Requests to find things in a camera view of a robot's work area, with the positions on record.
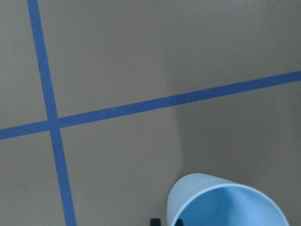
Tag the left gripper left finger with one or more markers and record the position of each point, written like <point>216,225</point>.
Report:
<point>155,222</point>

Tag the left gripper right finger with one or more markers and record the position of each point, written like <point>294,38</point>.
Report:
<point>179,222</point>

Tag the blue cup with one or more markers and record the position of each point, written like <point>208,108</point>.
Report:
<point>204,200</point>

